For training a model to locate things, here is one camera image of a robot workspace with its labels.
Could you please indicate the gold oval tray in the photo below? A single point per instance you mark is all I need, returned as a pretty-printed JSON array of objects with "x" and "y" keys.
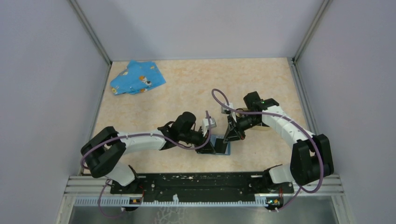
[{"x": 258, "y": 127}]

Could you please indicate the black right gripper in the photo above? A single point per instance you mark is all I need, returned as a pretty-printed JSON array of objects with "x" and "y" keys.
[{"x": 234, "y": 132}]

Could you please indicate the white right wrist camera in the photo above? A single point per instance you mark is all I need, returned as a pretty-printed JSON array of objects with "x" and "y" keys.
[{"x": 229, "y": 109}]

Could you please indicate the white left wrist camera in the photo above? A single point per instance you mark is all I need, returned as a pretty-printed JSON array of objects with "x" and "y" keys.
[{"x": 206, "y": 124}]

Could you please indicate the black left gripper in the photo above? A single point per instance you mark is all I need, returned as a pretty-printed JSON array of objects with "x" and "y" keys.
[{"x": 207, "y": 149}]

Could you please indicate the blue patterned cloth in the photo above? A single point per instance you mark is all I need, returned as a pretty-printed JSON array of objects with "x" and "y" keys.
[{"x": 137, "y": 77}]

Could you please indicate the left aluminium corner post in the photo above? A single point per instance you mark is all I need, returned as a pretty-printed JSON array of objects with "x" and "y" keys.
[{"x": 89, "y": 30}]

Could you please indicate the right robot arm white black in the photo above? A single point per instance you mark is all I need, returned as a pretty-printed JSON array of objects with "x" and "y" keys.
[{"x": 311, "y": 157}]

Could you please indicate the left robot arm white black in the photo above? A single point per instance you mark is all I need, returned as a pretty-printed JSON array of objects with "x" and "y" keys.
[{"x": 101, "y": 155}]

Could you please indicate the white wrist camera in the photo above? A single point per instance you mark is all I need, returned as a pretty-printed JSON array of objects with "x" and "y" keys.
[
  {"x": 229, "y": 109},
  {"x": 206, "y": 124}
]

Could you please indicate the white cable duct strip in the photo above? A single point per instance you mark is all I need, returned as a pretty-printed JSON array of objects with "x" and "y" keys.
[{"x": 125, "y": 201}]

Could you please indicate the aluminium corner post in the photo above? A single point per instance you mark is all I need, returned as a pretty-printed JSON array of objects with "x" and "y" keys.
[
  {"x": 89, "y": 30},
  {"x": 312, "y": 29}
]

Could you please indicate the aluminium frame rail front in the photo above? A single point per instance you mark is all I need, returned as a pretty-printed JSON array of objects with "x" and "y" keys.
[{"x": 98, "y": 187}]

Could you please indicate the black credit card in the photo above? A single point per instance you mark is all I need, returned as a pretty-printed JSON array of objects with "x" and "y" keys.
[{"x": 220, "y": 146}]

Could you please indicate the right aluminium corner post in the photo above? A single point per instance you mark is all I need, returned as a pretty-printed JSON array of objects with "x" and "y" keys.
[{"x": 312, "y": 29}]

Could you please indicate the blue card holder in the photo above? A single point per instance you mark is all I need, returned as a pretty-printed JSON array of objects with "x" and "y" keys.
[{"x": 213, "y": 138}]

